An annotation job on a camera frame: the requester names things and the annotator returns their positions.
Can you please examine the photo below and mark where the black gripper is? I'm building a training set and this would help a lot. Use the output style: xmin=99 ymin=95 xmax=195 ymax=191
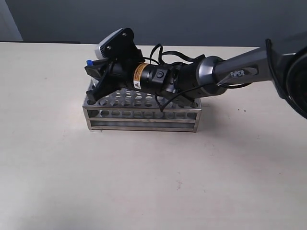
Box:
xmin=84 ymin=59 xmax=175 ymax=102

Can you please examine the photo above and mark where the blue-capped tube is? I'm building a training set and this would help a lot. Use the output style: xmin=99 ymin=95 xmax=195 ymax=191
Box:
xmin=86 ymin=60 xmax=93 ymax=66

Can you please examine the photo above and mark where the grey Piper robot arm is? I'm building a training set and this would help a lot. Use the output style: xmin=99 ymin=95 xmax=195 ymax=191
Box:
xmin=85 ymin=33 xmax=307 ymax=117

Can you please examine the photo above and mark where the stainless steel test tube rack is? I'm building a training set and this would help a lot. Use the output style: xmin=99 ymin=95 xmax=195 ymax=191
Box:
xmin=83 ymin=89 xmax=202 ymax=132

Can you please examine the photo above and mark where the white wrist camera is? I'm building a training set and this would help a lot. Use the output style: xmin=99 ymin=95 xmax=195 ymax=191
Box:
xmin=94 ymin=28 xmax=124 ymax=59

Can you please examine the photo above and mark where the black cable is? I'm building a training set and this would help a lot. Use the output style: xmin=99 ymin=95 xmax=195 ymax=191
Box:
xmin=141 ymin=43 xmax=207 ymax=113

